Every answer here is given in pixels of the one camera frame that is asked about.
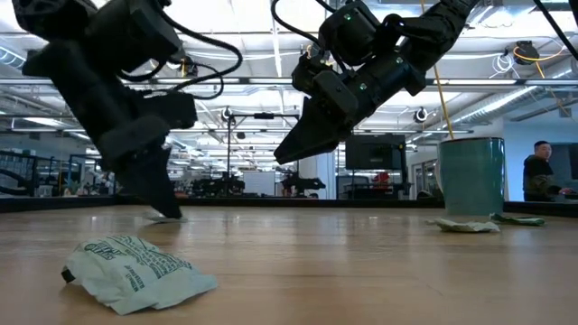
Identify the white building column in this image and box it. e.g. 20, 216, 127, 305
298, 153, 338, 200

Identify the black storage shelving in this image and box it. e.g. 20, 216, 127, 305
0, 150, 86, 199

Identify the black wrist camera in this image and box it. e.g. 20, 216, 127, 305
317, 0, 386, 67
84, 0, 184, 74

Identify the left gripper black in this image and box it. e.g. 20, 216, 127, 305
21, 39, 199, 221

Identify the black aluminium table frame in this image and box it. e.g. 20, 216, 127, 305
0, 194, 578, 219

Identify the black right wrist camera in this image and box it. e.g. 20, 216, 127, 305
317, 0, 386, 67

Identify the black background robot station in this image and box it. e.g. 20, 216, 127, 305
224, 111, 302, 200

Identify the white board panel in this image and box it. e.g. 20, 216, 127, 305
242, 170, 277, 198

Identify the black monitor screen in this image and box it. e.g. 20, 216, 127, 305
344, 133, 408, 172

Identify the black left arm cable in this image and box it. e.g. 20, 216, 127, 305
117, 7, 245, 102

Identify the yellow hanging cable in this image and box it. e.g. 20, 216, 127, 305
419, 0, 456, 141

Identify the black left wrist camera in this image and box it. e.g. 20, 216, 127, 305
84, 0, 184, 74

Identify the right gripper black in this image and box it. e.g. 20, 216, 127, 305
273, 51, 428, 166

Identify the teal ceramic mug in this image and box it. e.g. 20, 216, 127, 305
435, 136, 507, 217

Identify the person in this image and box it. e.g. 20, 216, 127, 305
522, 140, 575, 203

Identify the green white sweetener packet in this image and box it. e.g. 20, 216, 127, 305
489, 212, 547, 228
425, 217, 502, 235
60, 234, 219, 317
143, 210, 189, 225

